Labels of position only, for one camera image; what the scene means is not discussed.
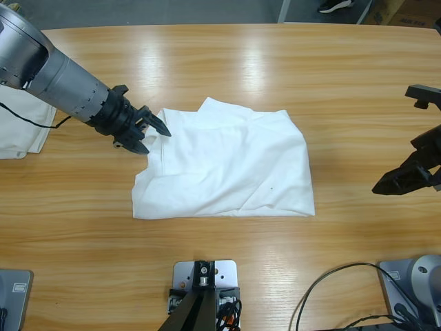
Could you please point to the white metal post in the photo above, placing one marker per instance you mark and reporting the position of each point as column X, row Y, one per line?
column 284, row 10

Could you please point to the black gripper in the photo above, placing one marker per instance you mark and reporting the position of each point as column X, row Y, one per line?
column 431, row 155
column 117, row 117

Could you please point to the black white shoe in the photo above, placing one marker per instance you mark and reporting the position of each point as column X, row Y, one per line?
column 337, row 5

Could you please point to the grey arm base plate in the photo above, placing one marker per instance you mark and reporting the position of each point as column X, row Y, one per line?
column 14, row 300
column 406, row 289

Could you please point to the white block with dark post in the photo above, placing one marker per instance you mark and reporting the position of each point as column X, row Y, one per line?
column 204, row 296

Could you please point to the brown cardboard box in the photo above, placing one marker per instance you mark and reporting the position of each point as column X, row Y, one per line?
column 406, row 10

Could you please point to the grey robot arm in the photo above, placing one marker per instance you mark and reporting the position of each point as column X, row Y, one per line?
column 48, row 65

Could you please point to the white Unitree T-shirt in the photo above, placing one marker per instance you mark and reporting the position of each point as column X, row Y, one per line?
column 21, row 134
column 227, row 165

